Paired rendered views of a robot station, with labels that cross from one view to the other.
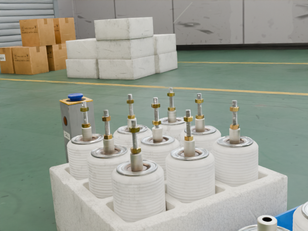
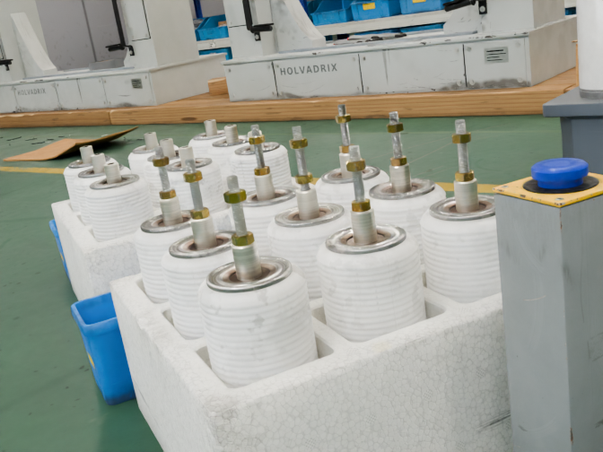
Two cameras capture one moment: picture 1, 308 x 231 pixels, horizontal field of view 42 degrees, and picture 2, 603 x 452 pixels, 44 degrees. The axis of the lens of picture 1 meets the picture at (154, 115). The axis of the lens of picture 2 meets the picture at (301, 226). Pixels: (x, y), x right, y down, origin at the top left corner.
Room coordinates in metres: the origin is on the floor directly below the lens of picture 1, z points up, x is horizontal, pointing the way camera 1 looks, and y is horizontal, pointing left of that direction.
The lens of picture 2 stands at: (1.60, 0.08, 0.47)
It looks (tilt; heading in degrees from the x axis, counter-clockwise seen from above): 17 degrees down; 187
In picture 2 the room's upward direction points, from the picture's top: 9 degrees counter-clockwise
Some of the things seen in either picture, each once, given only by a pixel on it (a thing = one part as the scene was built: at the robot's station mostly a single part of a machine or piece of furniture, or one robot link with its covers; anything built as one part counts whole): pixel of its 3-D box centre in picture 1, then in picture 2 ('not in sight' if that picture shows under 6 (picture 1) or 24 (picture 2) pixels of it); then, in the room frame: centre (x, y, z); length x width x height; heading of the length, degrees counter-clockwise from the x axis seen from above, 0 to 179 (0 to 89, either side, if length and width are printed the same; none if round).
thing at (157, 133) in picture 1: (157, 134); (308, 204); (0.84, -0.01, 0.26); 0.02 x 0.02 x 0.03
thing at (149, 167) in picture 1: (137, 168); (350, 175); (0.68, 0.04, 0.25); 0.08 x 0.08 x 0.01
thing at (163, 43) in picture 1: (150, 44); not in sight; (4.15, -0.01, 0.27); 0.39 x 0.39 x 0.18; 58
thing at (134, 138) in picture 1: (134, 140); (345, 134); (0.68, 0.04, 0.30); 0.01 x 0.01 x 0.08
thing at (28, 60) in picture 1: (30, 59); not in sight; (4.58, 1.37, 0.15); 0.30 x 0.24 x 0.30; 55
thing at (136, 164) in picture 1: (136, 161); (349, 165); (0.68, 0.04, 0.26); 0.02 x 0.02 x 0.03
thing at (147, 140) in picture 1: (157, 140); (310, 215); (0.84, -0.01, 0.25); 0.08 x 0.08 x 0.01
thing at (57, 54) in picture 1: (52, 56); not in sight; (4.85, 1.19, 0.15); 0.30 x 0.24 x 0.30; 57
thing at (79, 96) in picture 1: (75, 97); (559, 177); (1.05, 0.21, 0.32); 0.04 x 0.04 x 0.02
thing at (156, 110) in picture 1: (156, 114); (301, 161); (0.84, -0.01, 0.31); 0.01 x 0.01 x 0.08
